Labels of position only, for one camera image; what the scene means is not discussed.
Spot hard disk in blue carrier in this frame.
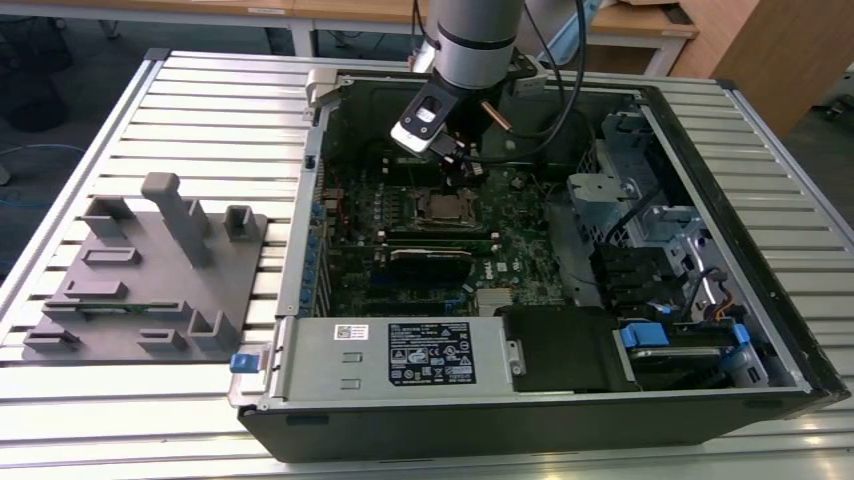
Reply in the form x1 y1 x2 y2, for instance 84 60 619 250
614 322 727 392

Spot grey parts rack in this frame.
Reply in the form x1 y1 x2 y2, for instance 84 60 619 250
20 172 271 362

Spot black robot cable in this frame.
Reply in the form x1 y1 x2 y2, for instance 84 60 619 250
523 0 576 126
456 0 590 164

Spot green motherboard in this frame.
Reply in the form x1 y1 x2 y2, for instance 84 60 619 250
311 164 583 319

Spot silver CPU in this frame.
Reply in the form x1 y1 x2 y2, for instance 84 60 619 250
428 195 469 221

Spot black graphics card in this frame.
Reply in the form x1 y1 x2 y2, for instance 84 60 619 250
387 246 477 295

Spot black plastic drive bracket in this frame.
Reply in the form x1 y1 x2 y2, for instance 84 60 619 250
590 243 676 310

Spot silver power supply unit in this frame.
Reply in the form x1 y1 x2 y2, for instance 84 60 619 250
261 315 520 401

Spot black power cable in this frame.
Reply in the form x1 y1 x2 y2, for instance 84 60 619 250
603 183 663 244

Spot wooden desk white legs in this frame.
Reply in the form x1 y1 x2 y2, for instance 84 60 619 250
0 0 315 31
292 0 700 76

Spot metal disk bay cage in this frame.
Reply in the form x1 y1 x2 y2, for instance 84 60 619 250
564 110 715 261

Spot wooden cabinet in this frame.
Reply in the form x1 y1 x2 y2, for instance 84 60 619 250
670 0 854 139

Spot black PC case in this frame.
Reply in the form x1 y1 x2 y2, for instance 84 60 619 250
225 67 852 464

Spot green RAM stick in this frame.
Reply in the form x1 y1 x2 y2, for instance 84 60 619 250
76 302 179 316

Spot blue floor cable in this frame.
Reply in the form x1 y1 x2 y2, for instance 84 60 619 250
0 142 87 209

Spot black office chair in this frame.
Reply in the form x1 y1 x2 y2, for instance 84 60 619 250
0 29 74 134

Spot silver chipset heatsink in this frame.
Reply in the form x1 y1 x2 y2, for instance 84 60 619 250
476 286 520 308

